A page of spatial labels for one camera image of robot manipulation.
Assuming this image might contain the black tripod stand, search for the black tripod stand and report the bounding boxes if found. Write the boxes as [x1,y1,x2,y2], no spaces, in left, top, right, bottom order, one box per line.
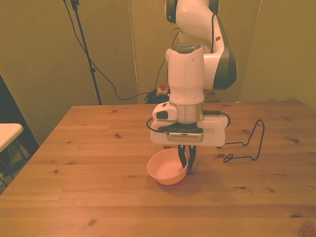
[70,0,103,106]

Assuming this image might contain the red emergency stop button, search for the red emergency stop button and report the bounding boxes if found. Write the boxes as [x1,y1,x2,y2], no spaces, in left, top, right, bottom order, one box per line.
[157,83,171,97]

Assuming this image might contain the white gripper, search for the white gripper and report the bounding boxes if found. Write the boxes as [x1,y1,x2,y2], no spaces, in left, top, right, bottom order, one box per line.
[150,115,227,172]

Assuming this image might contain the dark coiled cable bundle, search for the dark coiled cable bundle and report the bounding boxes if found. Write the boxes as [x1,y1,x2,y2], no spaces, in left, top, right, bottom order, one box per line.
[144,90,171,105]

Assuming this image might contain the long black floor cable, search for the long black floor cable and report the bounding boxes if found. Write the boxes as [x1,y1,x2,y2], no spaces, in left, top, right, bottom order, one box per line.
[63,0,150,101]

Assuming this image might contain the pink plastic bowl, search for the pink plastic bowl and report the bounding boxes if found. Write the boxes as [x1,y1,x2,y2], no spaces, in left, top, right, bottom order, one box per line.
[147,149,190,186]

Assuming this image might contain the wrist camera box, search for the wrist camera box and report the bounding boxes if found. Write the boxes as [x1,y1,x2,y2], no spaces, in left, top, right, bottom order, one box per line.
[158,124,204,143]

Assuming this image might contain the white side table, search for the white side table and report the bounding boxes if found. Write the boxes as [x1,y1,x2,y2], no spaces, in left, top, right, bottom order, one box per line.
[0,123,24,153]

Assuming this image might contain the small wooden stool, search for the small wooden stool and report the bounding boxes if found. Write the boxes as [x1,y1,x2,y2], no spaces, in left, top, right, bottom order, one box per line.
[203,89,221,103]

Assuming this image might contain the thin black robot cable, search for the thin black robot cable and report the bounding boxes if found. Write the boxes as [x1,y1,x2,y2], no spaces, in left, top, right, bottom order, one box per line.
[157,28,180,90]

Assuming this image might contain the black wire dish rack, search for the black wire dish rack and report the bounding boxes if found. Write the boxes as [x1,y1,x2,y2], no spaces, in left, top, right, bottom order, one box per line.
[217,119,266,163]

